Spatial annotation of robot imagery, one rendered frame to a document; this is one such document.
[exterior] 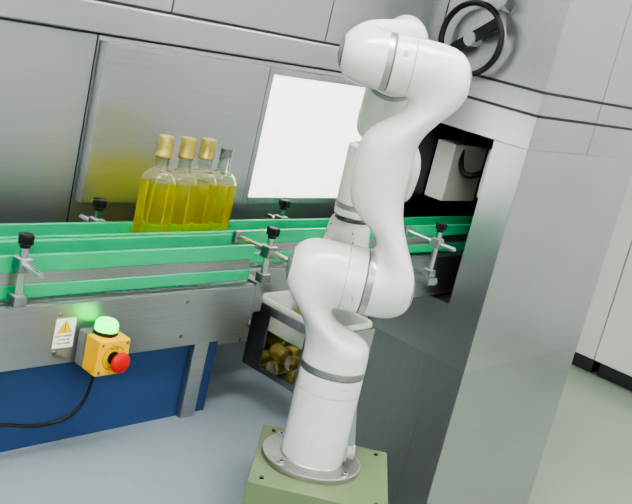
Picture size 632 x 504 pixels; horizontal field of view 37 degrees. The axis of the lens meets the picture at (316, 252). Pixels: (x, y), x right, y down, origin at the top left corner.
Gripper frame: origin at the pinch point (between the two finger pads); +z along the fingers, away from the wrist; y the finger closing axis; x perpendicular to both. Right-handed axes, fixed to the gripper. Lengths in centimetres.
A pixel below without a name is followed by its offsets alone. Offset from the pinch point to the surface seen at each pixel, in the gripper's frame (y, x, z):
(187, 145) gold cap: -23.9, -28.6, -23.7
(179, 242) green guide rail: -18.6, -30.2, -4.1
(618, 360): -91, 340, 102
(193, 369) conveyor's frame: -10.0, -27.2, 21.6
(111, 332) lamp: -2, -55, 7
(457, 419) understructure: -10, 75, 51
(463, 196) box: -42, 94, -8
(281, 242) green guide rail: -23.3, 3.1, -1.5
